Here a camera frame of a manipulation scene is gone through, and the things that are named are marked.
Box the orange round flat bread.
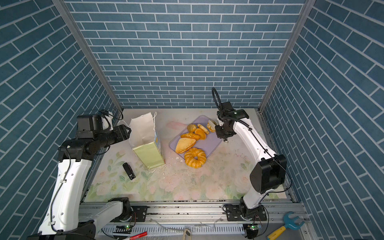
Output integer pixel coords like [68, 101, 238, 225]
[194, 128, 207, 140]

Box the round brown bun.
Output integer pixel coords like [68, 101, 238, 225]
[187, 124, 197, 133]

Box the blue yellow toy wrench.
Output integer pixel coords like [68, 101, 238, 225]
[267, 212, 305, 240]

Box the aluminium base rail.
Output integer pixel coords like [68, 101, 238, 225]
[64, 200, 307, 224]

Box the small croissant bread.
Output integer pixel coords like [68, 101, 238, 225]
[181, 133, 201, 141]

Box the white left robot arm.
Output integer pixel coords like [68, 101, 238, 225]
[27, 125, 133, 240]

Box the white paper gift bag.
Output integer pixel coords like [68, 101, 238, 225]
[129, 113, 165, 169]

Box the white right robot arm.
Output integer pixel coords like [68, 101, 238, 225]
[215, 102, 287, 220]

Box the red handled tool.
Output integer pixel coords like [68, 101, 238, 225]
[123, 232, 148, 240]

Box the ring shaped croissant bread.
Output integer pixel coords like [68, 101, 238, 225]
[184, 148, 207, 169]

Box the triangular toast bread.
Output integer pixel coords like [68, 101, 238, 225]
[175, 138, 197, 154]

